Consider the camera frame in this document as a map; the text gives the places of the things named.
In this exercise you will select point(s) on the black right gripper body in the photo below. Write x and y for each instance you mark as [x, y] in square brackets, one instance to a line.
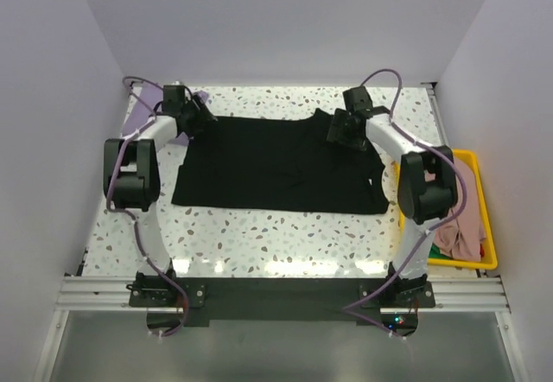
[339, 128]

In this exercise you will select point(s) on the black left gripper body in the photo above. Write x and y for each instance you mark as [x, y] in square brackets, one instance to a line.
[200, 111]

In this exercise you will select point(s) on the black t shirt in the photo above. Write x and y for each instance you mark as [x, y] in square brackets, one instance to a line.
[283, 165]

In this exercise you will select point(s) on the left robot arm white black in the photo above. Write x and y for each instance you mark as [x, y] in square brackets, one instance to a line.
[131, 179]

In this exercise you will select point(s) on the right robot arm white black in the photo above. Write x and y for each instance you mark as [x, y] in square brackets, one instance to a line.
[427, 185]

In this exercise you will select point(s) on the folded purple t shirt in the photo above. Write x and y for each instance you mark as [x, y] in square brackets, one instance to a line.
[142, 114]

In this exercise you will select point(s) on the green t shirt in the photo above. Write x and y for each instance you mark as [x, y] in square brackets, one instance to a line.
[436, 253]

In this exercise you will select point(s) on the pink t shirt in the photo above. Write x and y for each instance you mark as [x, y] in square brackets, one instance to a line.
[461, 238]

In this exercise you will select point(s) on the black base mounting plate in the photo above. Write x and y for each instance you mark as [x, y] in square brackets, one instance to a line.
[197, 302]

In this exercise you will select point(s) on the yellow plastic bin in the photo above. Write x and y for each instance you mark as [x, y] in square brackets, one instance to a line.
[415, 241]

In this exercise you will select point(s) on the aluminium frame rail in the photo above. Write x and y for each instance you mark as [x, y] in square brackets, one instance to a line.
[93, 294]

